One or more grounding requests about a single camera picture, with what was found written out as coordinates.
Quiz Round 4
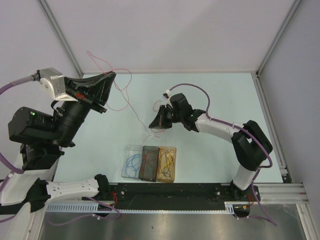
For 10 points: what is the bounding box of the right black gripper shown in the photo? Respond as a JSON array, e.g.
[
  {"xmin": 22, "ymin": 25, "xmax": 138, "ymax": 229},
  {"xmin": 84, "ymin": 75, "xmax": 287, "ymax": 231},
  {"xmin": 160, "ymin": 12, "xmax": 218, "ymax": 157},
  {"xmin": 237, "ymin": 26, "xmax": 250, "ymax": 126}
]
[{"xmin": 149, "ymin": 105, "xmax": 184, "ymax": 129}]

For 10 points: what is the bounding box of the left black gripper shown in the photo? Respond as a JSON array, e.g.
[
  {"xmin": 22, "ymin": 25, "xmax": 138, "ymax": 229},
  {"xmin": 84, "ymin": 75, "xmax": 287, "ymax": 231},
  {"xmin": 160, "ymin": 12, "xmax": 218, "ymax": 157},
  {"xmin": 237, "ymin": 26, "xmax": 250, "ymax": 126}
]
[{"xmin": 50, "ymin": 70, "xmax": 118, "ymax": 147}]

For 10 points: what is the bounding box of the orange thin cable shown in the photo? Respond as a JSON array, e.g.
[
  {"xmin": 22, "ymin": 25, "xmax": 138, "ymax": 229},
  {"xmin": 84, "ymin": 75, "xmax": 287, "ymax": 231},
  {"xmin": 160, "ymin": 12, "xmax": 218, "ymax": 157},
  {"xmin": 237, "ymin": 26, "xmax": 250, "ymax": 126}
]
[{"xmin": 149, "ymin": 99, "xmax": 163, "ymax": 139}]

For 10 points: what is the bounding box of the brown thin cable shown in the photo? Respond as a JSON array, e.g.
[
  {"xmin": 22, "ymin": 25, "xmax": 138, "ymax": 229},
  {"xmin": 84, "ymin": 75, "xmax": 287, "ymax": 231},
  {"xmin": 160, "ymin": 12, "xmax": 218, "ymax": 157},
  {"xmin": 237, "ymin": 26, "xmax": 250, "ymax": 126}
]
[{"xmin": 158, "ymin": 152, "xmax": 175, "ymax": 180}]

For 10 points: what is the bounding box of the pink thin cable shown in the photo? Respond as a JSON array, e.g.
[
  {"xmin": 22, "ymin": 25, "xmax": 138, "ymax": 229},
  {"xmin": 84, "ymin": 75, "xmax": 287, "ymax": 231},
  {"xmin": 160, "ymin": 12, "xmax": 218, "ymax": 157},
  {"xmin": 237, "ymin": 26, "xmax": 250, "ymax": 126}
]
[{"xmin": 86, "ymin": 50, "xmax": 153, "ymax": 137}]

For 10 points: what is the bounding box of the yellow thin cable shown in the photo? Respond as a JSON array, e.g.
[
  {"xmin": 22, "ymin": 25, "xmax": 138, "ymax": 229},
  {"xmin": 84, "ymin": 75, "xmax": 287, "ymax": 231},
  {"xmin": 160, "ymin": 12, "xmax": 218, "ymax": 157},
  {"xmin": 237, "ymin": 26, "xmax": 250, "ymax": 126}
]
[{"xmin": 158, "ymin": 148, "xmax": 176, "ymax": 176}]

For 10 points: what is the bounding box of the blue thin cable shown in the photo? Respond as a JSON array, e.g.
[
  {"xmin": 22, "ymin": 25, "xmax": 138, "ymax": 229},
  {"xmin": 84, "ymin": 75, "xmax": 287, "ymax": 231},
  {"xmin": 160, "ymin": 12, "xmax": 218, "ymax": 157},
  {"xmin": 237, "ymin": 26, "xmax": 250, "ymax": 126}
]
[{"xmin": 124, "ymin": 153, "xmax": 142, "ymax": 177}]

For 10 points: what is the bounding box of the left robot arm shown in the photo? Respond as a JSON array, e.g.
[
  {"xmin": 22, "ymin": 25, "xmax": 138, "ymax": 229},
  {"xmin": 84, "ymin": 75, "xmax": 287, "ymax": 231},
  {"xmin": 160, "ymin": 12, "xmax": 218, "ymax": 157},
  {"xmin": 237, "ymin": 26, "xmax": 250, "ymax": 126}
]
[{"xmin": 0, "ymin": 67, "xmax": 116, "ymax": 240}]

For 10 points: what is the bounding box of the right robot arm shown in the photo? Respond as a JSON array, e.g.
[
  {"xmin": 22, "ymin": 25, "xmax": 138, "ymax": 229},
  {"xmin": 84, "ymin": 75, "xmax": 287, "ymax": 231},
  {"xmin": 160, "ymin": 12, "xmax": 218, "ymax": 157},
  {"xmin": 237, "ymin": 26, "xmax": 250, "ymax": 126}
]
[{"xmin": 148, "ymin": 93, "xmax": 273, "ymax": 201}]

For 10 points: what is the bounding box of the amber plastic bin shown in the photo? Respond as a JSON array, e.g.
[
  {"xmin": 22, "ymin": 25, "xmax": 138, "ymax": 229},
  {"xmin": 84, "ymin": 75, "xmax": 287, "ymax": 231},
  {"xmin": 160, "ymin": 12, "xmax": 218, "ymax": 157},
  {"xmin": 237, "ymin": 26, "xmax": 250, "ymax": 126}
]
[{"xmin": 156, "ymin": 146, "xmax": 177, "ymax": 184}]

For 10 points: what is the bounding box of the dark grey plastic bin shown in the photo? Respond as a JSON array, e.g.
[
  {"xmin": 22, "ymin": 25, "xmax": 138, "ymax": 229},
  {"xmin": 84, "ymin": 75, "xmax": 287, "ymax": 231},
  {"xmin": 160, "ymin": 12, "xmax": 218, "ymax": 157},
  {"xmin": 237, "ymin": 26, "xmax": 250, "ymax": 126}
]
[{"xmin": 139, "ymin": 145, "xmax": 160, "ymax": 182}]

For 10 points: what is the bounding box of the clear plastic bin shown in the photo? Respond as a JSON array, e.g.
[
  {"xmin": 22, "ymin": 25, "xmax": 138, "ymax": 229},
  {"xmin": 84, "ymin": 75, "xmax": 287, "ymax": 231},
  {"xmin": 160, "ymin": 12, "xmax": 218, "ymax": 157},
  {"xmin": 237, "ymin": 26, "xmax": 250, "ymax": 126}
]
[{"xmin": 121, "ymin": 145, "xmax": 143, "ymax": 180}]

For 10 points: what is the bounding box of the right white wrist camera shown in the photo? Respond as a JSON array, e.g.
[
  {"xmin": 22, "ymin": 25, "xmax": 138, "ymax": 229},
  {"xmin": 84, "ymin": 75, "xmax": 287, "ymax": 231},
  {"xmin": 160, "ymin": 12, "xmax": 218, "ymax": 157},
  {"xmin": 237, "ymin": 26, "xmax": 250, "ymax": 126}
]
[{"xmin": 162, "ymin": 89, "xmax": 172, "ymax": 99}]

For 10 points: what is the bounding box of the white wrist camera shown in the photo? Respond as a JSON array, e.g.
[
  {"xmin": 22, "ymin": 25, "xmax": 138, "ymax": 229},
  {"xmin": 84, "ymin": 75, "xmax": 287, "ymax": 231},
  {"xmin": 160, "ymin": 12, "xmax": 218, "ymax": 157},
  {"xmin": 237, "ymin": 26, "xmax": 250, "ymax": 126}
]
[
  {"xmin": 31, "ymin": 67, "xmax": 77, "ymax": 102},
  {"xmin": 162, "ymin": 89, "xmax": 172, "ymax": 99}
]

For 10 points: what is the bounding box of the white thin cable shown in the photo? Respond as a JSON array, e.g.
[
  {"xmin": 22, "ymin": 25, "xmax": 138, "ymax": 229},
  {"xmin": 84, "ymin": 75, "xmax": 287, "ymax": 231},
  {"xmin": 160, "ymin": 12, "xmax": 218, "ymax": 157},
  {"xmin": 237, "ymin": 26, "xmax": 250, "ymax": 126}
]
[{"xmin": 141, "ymin": 128, "xmax": 156, "ymax": 148}]

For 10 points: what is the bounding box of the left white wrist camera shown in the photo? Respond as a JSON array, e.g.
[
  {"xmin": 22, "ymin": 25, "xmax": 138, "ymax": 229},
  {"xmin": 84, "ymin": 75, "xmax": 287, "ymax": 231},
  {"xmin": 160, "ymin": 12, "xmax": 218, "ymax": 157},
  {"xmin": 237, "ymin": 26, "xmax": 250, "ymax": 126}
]
[{"xmin": 31, "ymin": 67, "xmax": 77, "ymax": 102}]

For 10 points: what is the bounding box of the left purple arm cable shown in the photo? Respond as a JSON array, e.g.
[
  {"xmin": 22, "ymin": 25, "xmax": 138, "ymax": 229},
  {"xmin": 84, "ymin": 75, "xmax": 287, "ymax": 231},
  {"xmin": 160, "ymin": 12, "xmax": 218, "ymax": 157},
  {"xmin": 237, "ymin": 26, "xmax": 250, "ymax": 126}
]
[{"xmin": 0, "ymin": 76, "xmax": 121, "ymax": 223}]

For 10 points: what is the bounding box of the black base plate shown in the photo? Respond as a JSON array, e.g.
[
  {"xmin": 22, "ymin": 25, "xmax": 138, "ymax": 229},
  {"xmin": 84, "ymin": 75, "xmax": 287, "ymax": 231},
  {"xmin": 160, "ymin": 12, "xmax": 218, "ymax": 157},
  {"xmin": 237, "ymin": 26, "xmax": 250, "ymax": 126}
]
[{"xmin": 93, "ymin": 183, "xmax": 254, "ymax": 211}]

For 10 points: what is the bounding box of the left aluminium corner post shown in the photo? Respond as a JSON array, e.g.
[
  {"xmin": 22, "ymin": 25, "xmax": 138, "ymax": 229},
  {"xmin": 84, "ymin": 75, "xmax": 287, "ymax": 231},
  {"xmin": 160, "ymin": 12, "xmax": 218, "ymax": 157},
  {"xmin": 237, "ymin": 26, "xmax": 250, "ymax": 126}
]
[{"xmin": 36, "ymin": 0, "xmax": 84, "ymax": 77}]

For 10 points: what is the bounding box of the aluminium corner post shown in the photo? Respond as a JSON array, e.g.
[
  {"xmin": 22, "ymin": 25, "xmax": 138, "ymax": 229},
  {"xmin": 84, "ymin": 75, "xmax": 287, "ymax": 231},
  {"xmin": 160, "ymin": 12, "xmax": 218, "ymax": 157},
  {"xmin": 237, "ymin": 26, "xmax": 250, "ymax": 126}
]
[
  {"xmin": 255, "ymin": 0, "xmax": 304, "ymax": 77},
  {"xmin": 36, "ymin": 0, "xmax": 84, "ymax": 77}
]

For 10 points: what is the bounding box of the white slotted cable duct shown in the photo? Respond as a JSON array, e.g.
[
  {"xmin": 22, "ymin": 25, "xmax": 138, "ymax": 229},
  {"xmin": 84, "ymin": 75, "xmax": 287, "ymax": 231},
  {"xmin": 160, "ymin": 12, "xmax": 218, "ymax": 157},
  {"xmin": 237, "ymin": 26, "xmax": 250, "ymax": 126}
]
[{"xmin": 46, "ymin": 201, "xmax": 237, "ymax": 215}]

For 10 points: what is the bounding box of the aluminium frame rail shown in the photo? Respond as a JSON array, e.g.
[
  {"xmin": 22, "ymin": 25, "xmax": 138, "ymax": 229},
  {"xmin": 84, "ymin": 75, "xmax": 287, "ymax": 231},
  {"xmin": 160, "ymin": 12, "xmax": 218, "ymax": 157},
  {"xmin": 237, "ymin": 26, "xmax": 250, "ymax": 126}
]
[{"xmin": 254, "ymin": 183, "xmax": 309, "ymax": 204}]

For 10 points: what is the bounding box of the right aluminium corner post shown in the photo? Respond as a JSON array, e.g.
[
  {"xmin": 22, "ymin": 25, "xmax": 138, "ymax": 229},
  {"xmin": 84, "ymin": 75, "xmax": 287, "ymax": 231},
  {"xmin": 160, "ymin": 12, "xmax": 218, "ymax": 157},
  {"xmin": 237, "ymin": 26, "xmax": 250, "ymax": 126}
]
[{"xmin": 255, "ymin": 0, "xmax": 304, "ymax": 77}]

